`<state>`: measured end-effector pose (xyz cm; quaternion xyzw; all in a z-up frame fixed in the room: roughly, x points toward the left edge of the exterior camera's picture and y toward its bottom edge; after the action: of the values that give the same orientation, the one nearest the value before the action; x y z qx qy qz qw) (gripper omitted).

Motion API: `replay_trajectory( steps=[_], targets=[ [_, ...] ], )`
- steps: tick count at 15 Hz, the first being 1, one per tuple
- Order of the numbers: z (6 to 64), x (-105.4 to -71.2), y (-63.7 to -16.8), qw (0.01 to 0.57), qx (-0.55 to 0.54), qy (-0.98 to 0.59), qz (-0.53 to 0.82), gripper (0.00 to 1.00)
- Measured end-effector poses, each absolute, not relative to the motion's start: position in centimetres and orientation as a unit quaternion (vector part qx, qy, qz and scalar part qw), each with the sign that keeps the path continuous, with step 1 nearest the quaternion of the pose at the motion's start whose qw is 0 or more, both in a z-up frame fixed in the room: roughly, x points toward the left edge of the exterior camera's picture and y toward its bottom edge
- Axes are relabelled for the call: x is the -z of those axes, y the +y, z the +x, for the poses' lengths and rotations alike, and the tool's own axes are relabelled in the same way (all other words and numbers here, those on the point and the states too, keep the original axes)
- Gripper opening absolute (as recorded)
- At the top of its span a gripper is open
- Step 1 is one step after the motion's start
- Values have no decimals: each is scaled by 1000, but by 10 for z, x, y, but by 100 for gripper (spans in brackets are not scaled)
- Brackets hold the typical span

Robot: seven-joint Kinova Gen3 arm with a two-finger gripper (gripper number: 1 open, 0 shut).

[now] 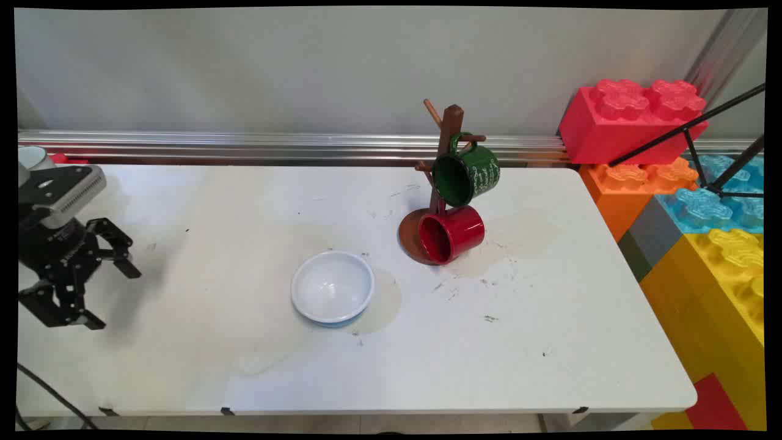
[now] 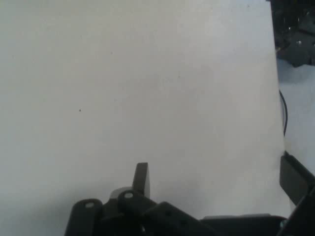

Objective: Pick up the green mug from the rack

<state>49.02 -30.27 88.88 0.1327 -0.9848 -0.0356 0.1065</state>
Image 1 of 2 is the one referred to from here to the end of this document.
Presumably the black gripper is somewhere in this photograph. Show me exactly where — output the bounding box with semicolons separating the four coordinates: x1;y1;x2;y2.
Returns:
18;208;142;331

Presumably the green enamel mug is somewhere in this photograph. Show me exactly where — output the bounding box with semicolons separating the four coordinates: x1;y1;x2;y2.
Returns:
432;132;501;207

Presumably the translucent white jug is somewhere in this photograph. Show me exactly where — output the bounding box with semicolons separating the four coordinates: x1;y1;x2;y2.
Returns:
18;145;57;175

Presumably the white bowl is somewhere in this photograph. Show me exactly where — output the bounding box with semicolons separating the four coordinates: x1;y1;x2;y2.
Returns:
291;251;375;326

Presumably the red mug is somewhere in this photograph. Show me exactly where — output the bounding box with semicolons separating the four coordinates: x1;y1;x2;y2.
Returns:
418;205;486;265

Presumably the brown wooden mug tree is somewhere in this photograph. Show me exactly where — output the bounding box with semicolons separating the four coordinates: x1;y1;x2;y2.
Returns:
398;98;487;265

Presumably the orange giant toy brick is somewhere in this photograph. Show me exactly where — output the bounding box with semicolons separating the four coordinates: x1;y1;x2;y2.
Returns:
579;158;700;242

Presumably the dark green giant toy brick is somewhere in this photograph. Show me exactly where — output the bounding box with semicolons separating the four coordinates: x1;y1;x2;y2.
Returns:
617;231;653;282

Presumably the red giant toy brick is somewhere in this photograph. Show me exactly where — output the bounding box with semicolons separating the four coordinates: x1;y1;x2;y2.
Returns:
558;78;709;166

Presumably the grey giant toy brick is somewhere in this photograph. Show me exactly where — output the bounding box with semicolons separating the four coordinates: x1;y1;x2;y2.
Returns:
628;196;685;266

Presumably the blue giant toy brick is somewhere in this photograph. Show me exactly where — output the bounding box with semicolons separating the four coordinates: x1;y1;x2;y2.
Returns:
657;153;764;234

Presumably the black tripod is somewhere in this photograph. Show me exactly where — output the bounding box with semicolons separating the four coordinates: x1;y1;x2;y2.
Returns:
608;82;766;199

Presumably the yellow giant toy brick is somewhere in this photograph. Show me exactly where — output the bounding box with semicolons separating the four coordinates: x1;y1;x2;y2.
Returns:
638;227;766;431

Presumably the small red flat brick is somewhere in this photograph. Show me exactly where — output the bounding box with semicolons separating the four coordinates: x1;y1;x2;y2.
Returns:
684;373;749;431

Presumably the slanted aluminium profile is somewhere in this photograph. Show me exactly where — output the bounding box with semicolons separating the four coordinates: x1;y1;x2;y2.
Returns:
684;9;767;105

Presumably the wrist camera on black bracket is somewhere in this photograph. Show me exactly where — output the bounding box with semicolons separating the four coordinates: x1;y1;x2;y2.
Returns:
18;164;108;230

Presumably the black hanging cable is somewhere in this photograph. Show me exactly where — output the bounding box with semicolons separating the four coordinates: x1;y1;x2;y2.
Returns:
17;364;98;428

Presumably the horizontal aluminium rail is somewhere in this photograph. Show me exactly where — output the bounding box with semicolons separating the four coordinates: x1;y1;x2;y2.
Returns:
18;130;764;167

